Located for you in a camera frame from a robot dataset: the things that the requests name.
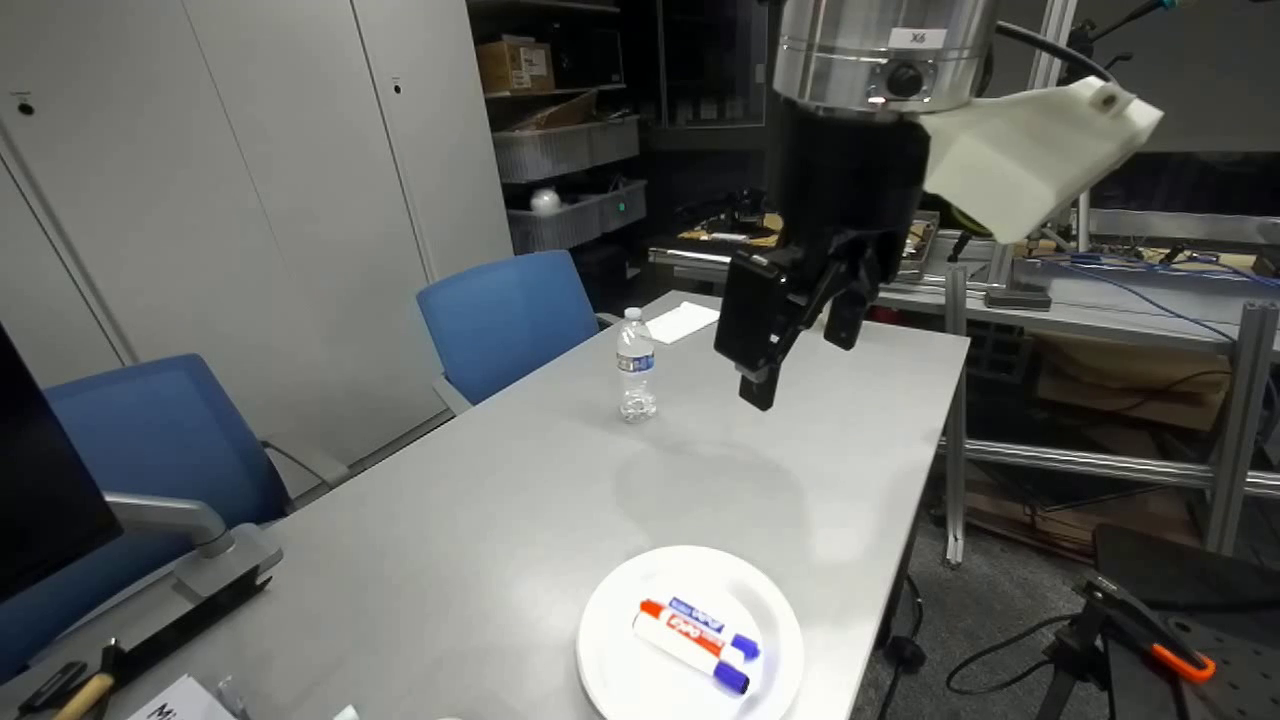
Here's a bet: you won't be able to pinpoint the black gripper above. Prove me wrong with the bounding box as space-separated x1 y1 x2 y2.
715 102 933 413

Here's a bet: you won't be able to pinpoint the marker with blue cap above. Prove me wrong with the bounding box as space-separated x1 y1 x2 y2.
666 595 765 660

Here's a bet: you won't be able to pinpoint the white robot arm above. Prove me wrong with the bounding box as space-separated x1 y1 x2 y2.
715 0 993 413

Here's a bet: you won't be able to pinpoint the white round plate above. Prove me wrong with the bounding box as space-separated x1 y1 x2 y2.
575 543 804 720

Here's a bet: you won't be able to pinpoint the white paper sheet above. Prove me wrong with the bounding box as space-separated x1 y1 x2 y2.
649 302 722 346

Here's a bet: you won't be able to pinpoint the clear plastic water bottle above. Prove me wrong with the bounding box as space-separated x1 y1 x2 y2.
617 307 658 419

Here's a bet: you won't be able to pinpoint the dark storage shelf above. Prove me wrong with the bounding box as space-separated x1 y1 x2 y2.
467 0 649 254

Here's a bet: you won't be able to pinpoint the far blue chair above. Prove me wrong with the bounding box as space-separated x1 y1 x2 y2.
418 249 599 403

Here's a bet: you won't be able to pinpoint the blue chair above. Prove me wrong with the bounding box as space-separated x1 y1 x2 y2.
418 249 599 403
0 347 298 683

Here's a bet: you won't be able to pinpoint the black tripod with orange clamp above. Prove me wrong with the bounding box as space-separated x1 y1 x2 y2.
1037 576 1216 720

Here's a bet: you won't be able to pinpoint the grey monitor stand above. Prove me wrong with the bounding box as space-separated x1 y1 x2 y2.
0 492 283 704

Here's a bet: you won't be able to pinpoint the near blue chair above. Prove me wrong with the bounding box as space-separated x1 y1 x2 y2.
0 347 298 683

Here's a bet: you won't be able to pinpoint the black computer monitor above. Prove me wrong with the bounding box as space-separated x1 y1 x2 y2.
0 329 122 599

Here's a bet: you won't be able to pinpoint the wooden handled tool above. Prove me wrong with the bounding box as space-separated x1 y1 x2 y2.
21 644 127 720

